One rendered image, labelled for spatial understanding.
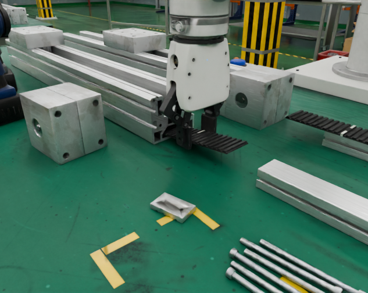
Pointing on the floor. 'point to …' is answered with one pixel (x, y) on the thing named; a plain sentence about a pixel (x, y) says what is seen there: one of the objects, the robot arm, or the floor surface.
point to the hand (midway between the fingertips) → (196, 131)
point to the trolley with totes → (333, 29)
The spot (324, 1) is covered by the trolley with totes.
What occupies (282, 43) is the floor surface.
